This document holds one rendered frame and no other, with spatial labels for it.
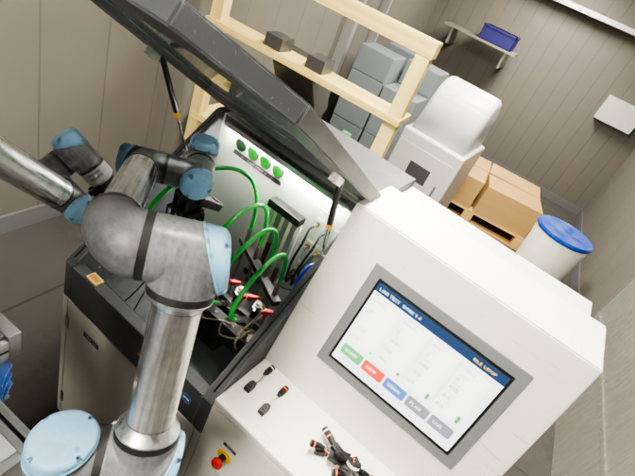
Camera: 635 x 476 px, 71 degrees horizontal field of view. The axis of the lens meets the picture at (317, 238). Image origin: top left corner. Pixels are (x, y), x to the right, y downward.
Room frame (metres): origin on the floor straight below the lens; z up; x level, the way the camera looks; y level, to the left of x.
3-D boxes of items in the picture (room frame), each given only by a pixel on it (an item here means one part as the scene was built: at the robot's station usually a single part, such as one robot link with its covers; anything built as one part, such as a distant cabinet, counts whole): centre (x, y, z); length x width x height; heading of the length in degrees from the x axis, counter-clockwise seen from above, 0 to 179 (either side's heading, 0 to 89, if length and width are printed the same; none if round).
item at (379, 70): (5.61, -0.14, 0.62); 1.26 x 0.86 x 1.25; 163
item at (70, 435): (0.38, 0.25, 1.20); 0.13 x 0.12 x 0.14; 111
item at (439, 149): (4.15, -0.69, 0.73); 0.79 x 0.65 x 1.46; 163
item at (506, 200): (5.29, -1.53, 0.25); 1.46 x 1.06 x 0.51; 74
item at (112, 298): (0.91, 0.39, 0.87); 0.62 x 0.04 x 0.16; 69
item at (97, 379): (0.89, 0.40, 0.44); 0.65 x 0.02 x 0.68; 69
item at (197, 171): (0.92, 0.34, 1.52); 0.11 x 0.11 x 0.08; 21
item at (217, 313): (1.08, 0.19, 0.91); 0.34 x 0.10 x 0.15; 69
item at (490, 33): (7.19, -1.13, 1.71); 0.49 x 0.37 x 0.19; 73
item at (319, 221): (1.29, -0.01, 1.20); 0.13 x 0.03 x 0.31; 69
